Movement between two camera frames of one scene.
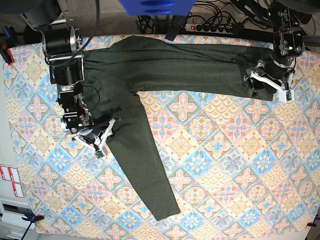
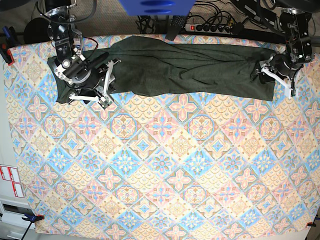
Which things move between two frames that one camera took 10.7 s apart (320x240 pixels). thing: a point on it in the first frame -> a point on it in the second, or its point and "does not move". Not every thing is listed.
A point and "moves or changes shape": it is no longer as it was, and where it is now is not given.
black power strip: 209,28 does not move
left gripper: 94,139 -> 97,86
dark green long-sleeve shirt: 115,72 moves or changes shape
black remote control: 177,22 does not move
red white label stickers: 11,174 does not move
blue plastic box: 157,8 does not move
